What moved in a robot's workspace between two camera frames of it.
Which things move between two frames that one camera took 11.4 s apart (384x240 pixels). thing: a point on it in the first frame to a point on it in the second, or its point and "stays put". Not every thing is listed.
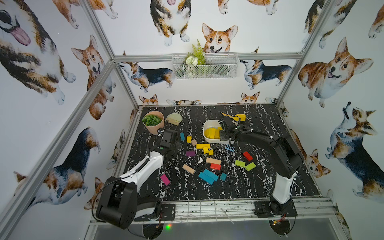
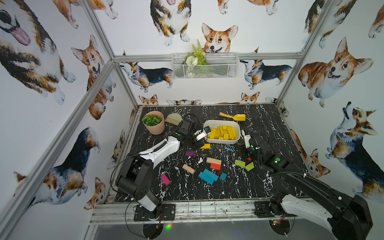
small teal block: (223, 176) stays put
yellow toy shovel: (242, 117) stays put
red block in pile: (215, 166) stays put
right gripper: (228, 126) to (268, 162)
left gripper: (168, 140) to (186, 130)
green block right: (250, 166) stays put
